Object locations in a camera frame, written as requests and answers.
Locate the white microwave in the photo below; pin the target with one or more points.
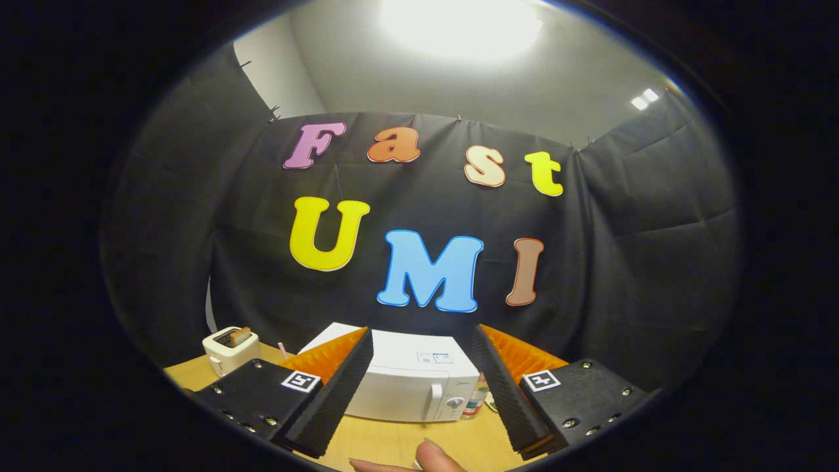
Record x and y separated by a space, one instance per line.
406 380

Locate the small ceiling light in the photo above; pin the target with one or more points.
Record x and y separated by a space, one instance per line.
645 98

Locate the white toaster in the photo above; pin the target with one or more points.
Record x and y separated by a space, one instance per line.
226 357

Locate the toast slice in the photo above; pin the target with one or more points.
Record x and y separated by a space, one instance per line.
240 336

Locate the pink straw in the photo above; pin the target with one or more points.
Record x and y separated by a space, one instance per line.
282 351

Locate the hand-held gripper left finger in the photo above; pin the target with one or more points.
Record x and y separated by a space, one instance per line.
337 393

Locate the clear plastic bottle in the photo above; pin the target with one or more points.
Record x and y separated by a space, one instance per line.
473 396

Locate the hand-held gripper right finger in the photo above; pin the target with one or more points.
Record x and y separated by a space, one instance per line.
505 393

